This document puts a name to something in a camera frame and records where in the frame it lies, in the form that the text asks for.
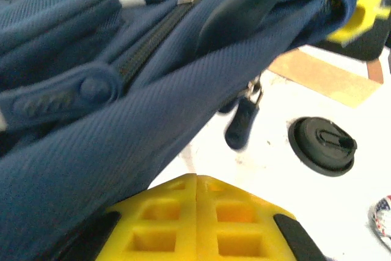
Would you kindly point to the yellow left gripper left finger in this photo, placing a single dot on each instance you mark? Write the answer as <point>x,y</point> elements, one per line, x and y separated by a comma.
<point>162,218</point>

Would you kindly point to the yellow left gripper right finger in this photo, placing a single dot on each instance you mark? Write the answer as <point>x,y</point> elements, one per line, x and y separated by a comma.
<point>238,221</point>

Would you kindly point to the navy blue backpack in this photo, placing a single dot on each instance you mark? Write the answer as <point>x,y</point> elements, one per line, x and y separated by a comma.
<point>122,138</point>

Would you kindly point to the white patterned can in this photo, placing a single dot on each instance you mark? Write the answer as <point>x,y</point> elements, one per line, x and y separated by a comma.
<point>383,221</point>

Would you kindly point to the shallow cardboard tray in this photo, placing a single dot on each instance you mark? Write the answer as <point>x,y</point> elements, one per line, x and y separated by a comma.
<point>320,80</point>

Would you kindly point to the black round lid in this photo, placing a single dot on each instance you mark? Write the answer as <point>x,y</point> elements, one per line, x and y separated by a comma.
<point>323,148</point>

